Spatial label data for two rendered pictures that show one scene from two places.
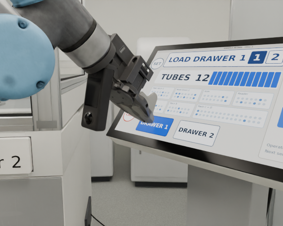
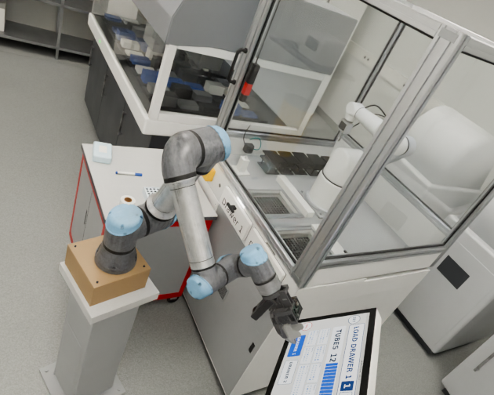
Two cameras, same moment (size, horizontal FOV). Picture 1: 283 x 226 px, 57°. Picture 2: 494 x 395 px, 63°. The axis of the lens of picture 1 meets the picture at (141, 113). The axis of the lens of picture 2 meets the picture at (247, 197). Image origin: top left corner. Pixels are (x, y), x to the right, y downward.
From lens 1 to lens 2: 1.09 m
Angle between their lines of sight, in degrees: 55
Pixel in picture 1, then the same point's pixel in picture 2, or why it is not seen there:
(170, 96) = (318, 344)
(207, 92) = (318, 366)
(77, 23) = (255, 278)
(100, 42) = (263, 291)
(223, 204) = not seen: outside the picture
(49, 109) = (302, 272)
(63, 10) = (250, 271)
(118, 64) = (280, 303)
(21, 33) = (197, 286)
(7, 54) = (193, 288)
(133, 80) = (279, 316)
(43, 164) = not seen: hidden behind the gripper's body
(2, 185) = not seen: hidden behind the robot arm
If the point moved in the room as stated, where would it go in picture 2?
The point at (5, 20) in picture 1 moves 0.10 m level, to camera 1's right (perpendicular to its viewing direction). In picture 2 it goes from (195, 281) to (205, 310)
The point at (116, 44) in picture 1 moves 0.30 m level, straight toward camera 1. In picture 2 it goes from (281, 295) to (191, 309)
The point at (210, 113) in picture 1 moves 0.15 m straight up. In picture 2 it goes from (300, 374) to (324, 345)
